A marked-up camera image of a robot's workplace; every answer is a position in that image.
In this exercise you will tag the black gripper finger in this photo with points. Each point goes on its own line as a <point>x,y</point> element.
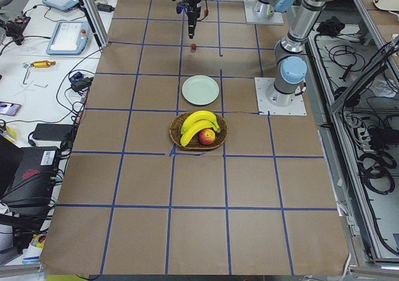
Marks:
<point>190,30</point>
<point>193,27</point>

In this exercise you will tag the light green plate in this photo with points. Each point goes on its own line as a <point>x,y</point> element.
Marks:
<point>200,90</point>

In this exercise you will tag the yellow banana bunch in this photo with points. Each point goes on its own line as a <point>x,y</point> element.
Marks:
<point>196,122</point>

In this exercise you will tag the teach pendant tablet near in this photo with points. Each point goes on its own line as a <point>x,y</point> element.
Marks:
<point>69,38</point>

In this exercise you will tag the red yellow apple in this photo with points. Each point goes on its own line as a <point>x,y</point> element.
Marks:
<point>207,136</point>

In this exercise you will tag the woven wicker basket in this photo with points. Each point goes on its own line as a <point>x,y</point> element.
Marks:
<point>194,144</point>

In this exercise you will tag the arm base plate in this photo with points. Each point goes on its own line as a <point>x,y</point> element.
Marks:
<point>272,102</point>
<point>258,12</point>

